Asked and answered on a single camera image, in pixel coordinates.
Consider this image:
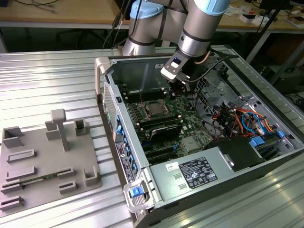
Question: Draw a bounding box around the green RAM stick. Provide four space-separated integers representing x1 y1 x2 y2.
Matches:
20 173 59 187

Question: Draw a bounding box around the white wrist camera black mount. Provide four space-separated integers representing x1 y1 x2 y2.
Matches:
160 56 191 84

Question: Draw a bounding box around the blue case latch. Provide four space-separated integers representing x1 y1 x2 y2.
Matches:
129 187 144 198

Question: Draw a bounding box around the orange wire bundle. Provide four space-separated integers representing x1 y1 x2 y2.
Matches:
231 108 278 133

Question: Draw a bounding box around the metal drive cage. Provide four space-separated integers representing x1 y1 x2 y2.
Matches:
193 72 238 117

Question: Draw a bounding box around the small CPU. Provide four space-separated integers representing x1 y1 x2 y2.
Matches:
145 101 165 115

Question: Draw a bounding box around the copper coloured cable sleeve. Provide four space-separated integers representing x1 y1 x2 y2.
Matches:
194 51 211 65

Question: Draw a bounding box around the wooden desk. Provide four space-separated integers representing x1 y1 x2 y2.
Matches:
0 0 304 33

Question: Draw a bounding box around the small white box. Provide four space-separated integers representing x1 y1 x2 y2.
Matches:
239 13 260 26

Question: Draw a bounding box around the black fan shroud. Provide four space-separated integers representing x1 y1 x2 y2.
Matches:
205 137 266 173

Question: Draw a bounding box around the black graphics card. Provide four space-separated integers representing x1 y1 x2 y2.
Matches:
149 123 183 143

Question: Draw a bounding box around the open grey PC case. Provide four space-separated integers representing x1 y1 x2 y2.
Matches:
94 48 304 228

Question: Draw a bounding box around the black RAM stick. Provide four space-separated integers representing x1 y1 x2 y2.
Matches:
140 119 184 131
137 113 182 125

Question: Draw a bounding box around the silver chipset heatsink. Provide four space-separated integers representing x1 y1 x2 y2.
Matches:
181 137 199 152

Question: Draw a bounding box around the black camera cable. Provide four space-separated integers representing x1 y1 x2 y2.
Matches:
187 53 240 83

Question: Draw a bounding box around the green motherboard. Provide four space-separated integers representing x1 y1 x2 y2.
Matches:
118 82 214 164

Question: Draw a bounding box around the blue cable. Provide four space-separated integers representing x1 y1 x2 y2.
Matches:
241 111 266 136

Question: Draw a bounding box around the grey power supply unit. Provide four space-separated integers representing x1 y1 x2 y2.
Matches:
149 146 236 204

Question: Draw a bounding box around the grey parts rack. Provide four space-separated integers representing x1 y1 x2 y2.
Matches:
0 108 103 217

